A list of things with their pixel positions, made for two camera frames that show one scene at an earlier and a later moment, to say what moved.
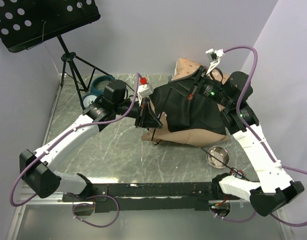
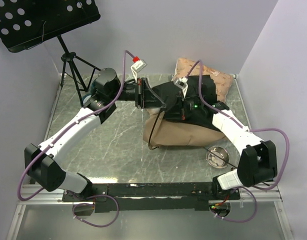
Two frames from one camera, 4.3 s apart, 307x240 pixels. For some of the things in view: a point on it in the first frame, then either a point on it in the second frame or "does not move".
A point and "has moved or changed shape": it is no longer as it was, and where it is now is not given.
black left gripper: x=146 y=118 to x=145 y=97
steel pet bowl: x=220 y=153 does not move
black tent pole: x=154 y=129 to x=148 y=145
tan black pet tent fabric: x=189 y=106 has moved or changed shape
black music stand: x=21 y=24 does not move
